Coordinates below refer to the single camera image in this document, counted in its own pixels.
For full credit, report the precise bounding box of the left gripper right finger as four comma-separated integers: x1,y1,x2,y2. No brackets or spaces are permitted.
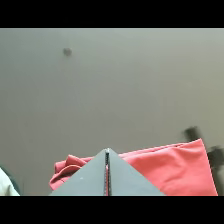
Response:
107,147,166,197

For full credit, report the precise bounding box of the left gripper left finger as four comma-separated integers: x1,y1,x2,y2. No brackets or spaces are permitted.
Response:
49,147,109,197

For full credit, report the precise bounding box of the red garment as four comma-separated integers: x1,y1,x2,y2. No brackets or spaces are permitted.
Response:
48,138,219,197

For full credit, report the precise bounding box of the white garment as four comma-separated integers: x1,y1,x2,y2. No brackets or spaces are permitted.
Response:
0,167,21,197

